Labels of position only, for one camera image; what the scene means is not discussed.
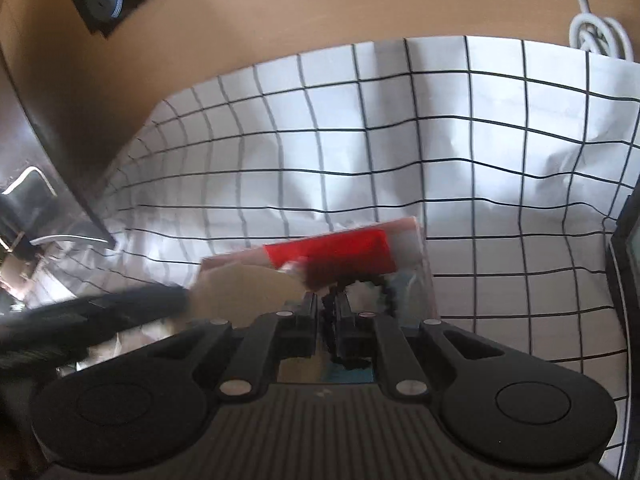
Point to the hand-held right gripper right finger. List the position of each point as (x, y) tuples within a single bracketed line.
[(350, 322)]

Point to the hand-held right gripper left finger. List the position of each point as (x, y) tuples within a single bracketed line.
[(306, 322)]

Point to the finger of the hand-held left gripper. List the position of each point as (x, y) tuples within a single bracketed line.
[(125, 302), (100, 332)]

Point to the black lace scrunchie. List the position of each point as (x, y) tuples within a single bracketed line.
[(345, 285)]

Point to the red packet with white circle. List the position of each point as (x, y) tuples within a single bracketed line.
[(340, 255)]

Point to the pink cardboard box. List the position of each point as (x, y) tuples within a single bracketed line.
[(411, 247)]

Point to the black computer monitor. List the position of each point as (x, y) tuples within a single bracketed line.
[(30, 160)]

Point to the white black checkered tablecloth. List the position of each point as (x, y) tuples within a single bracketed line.
[(350, 135)]

